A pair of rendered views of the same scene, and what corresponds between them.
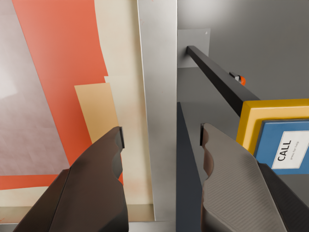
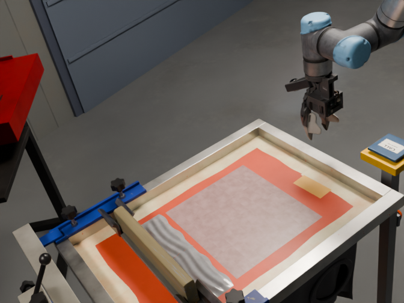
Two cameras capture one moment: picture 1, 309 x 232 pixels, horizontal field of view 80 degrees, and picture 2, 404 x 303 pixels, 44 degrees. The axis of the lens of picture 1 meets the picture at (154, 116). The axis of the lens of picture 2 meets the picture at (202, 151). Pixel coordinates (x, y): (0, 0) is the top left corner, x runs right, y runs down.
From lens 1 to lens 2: 1.48 m
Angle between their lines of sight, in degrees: 81
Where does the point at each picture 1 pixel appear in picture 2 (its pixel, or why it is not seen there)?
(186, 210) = not seen: outside the picture
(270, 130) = (373, 147)
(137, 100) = (318, 173)
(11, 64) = (267, 190)
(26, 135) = (287, 211)
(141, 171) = (352, 193)
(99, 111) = (309, 184)
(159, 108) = (324, 159)
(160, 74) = (315, 153)
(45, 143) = (297, 210)
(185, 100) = not seen: outside the picture
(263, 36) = not seen: outside the picture
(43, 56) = (276, 181)
